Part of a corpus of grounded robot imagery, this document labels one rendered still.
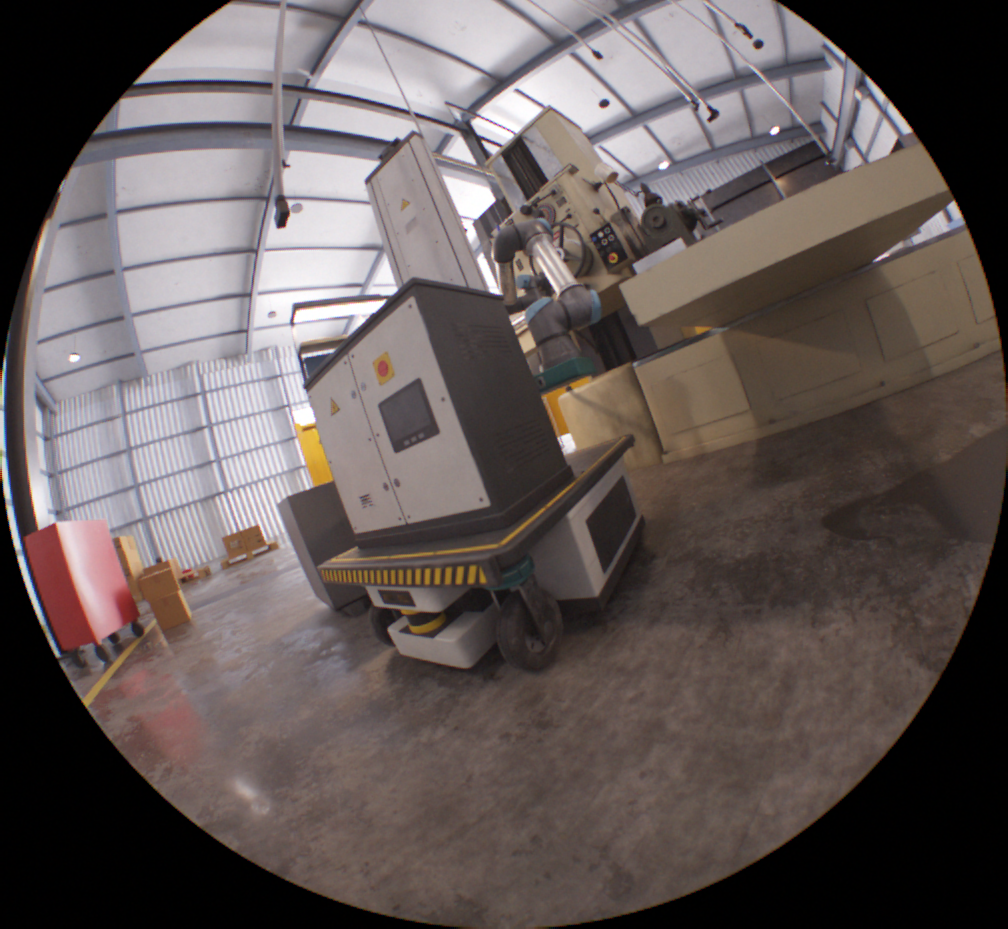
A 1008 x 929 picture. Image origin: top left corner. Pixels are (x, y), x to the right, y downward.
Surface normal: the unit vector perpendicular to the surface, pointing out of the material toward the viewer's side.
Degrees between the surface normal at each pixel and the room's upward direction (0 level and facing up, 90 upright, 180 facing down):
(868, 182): 90
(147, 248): 169
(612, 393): 90
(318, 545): 90
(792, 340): 90
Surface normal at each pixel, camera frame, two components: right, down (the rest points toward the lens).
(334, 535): 0.65, -0.27
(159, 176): 0.47, 0.87
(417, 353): -0.53, 0.18
